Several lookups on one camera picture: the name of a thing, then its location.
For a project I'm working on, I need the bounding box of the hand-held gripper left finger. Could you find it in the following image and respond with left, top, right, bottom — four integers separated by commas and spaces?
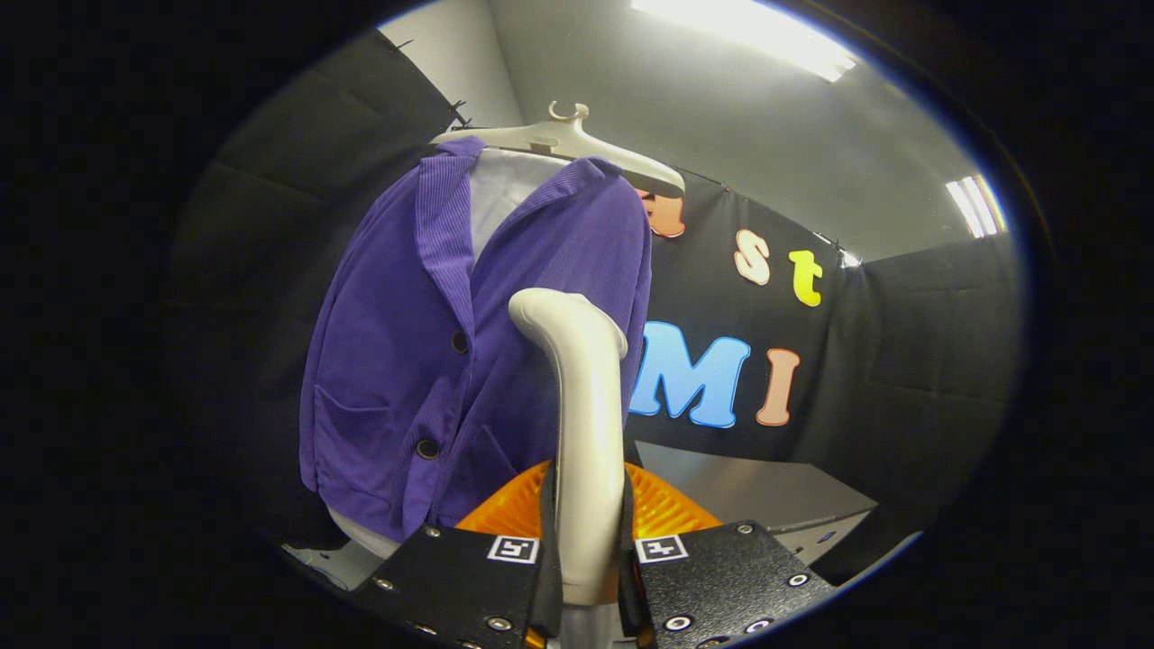
350, 460, 562, 649

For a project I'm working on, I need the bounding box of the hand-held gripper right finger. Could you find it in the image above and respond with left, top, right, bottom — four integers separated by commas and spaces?
618, 462, 835, 649

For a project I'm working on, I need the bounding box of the white garment steamer head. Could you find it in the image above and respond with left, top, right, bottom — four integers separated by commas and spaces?
508, 287, 629, 607

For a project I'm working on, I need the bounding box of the purple corduroy jacket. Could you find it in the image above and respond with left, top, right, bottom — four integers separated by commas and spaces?
299, 135, 654, 544

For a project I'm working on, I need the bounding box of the white clothes hanger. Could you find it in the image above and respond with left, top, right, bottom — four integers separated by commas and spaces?
429, 101, 686, 199

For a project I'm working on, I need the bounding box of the grey cabinet with dark top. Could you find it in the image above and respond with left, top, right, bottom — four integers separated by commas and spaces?
634, 440, 880, 567

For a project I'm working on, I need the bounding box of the large ceiling light panel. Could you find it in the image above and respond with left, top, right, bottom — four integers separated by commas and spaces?
631, 0, 859, 84

